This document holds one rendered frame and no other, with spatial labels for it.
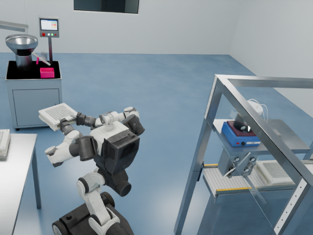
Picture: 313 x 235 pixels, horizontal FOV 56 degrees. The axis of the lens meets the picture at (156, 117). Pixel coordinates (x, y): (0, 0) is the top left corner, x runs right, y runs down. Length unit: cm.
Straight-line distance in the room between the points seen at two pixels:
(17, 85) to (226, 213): 274
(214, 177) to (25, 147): 152
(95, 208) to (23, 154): 75
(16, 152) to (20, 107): 156
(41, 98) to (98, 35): 298
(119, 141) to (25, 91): 216
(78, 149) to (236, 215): 146
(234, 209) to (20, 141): 183
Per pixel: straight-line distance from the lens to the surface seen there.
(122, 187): 220
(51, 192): 339
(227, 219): 270
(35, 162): 284
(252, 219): 285
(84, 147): 193
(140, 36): 683
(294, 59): 634
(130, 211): 321
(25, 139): 266
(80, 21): 647
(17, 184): 228
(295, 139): 240
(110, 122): 203
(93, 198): 268
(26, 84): 389
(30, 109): 406
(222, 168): 213
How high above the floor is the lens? 248
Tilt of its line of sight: 32 degrees down
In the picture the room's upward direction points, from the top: 9 degrees clockwise
